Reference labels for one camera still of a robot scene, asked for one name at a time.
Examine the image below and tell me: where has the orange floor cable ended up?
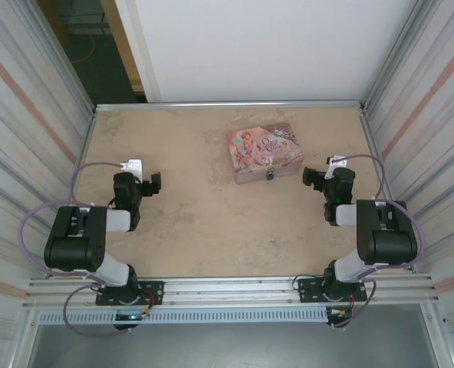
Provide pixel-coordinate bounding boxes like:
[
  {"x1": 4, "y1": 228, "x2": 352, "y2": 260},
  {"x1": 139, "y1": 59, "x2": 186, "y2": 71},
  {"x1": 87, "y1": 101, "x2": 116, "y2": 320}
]
[{"x1": 72, "y1": 33, "x2": 98, "y2": 64}]

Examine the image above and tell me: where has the aluminium frame post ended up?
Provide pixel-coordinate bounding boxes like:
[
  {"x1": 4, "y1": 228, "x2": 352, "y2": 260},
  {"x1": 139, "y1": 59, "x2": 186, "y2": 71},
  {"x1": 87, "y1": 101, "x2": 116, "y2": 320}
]
[
  {"x1": 363, "y1": 0, "x2": 431, "y2": 114},
  {"x1": 37, "y1": 0, "x2": 97, "y2": 116}
]

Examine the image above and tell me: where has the aluminium table edge bar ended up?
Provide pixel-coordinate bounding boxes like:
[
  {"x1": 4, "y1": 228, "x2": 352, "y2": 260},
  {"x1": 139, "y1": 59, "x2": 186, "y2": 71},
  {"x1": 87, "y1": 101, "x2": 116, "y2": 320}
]
[{"x1": 94, "y1": 100, "x2": 367, "y2": 113}]

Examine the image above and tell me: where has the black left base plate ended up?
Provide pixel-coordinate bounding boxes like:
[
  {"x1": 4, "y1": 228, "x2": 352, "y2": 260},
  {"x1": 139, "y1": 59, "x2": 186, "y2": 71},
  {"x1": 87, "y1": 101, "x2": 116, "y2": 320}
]
[{"x1": 95, "y1": 280, "x2": 165, "y2": 307}]

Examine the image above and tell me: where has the aluminium mounting rail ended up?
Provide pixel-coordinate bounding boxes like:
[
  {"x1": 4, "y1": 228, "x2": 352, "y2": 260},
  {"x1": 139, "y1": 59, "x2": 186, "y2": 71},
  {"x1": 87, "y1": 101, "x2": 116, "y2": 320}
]
[{"x1": 22, "y1": 272, "x2": 441, "y2": 312}]

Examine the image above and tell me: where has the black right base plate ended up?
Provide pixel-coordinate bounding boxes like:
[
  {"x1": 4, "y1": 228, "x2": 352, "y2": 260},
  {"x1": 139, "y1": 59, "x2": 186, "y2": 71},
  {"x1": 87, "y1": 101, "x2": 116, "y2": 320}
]
[{"x1": 297, "y1": 277, "x2": 367, "y2": 304}]

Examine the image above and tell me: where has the wooden door frame strip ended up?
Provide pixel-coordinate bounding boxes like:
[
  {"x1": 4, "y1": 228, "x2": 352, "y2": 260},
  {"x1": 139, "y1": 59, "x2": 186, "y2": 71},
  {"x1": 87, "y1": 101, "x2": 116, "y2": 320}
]
[{"x1": 99, "y1": 0, "x2": 148, "y2": 94}]

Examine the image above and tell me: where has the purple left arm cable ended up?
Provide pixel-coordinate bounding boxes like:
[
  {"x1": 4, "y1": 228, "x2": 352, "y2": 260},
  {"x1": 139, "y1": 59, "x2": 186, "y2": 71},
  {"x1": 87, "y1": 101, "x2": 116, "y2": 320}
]
[{"x1": 18, "y1": 161, "x2": 136, "y2": 338}]

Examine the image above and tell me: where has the pink printed tin box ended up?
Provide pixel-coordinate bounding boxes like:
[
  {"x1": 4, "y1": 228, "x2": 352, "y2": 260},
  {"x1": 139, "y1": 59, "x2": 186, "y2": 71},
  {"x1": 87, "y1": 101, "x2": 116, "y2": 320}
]
[{"x1": 225, "y1": 122, "x2": 305, "y2": 186}]

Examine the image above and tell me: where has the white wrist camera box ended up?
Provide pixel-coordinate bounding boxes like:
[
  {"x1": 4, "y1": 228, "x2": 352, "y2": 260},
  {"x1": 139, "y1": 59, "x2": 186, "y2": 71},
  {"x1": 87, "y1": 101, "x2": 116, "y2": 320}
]
[
  {"x1": 325, "y1": 153, "x2": 349, "y2": 181},
  {"x1": 120, "y1": 158, "x2": 144, "y2": 179}
]

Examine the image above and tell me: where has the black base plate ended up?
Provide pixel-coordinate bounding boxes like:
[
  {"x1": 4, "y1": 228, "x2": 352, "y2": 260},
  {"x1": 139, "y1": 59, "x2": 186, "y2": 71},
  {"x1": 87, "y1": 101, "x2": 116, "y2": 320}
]
[
  {"x1": 95, "y1": 280, "x2": 165, "y2": 307},
  {"x1": 297, "y1": 277, "x2": 367, "y2": 304}
]

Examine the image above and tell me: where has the grey slotted cable duct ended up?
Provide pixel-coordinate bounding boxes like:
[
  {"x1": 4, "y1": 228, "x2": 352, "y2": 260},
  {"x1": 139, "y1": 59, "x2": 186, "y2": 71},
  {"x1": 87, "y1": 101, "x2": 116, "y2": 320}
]
[{"x1": 37, "y1": 307, "x2": 330, "y2": 325}]

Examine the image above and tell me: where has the aluminium side rail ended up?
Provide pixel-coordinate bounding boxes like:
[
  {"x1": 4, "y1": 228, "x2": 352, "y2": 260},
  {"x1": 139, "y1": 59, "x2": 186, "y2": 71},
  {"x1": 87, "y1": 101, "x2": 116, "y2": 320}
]
[
  {"x1": 50, "y1": 110, "x2": 97, "y2": 278},
  {"x1": 360, "y1": 109, "x2": 418, "y2": 274}
]

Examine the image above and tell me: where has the grey metal sheet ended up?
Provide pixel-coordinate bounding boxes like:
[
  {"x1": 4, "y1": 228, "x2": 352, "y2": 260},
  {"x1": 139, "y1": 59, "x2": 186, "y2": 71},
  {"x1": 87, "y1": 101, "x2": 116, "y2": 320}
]
[{"x1": 26, "y1": 304, "x2": 442, "y2": 368}]

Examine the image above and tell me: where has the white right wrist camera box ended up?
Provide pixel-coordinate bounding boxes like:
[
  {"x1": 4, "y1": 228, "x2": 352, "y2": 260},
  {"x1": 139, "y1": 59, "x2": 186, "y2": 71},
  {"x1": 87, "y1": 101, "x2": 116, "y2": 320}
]
[{"x1": 325, "y1": 153, "x2": 349, "y2": 181}]

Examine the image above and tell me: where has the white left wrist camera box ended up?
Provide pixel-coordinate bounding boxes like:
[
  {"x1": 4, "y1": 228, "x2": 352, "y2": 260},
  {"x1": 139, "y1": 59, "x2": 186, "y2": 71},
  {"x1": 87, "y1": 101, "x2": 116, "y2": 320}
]
[{"x1": 120, "y1": 158, "x2": 144, "y2": 179}]

